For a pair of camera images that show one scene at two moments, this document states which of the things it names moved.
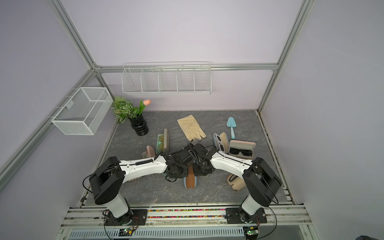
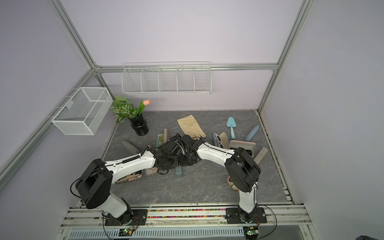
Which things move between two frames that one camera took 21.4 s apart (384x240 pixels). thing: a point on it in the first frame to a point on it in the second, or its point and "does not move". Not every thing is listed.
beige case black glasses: x=237 y=183 does not move
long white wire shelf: x=184 y=77 does not move
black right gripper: x=196 y=173 to x=182 y=163
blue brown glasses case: x=190 y=180 to x=252 y=133
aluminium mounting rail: x=93 y=216 does not move
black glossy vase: x=140 y=125 does not move
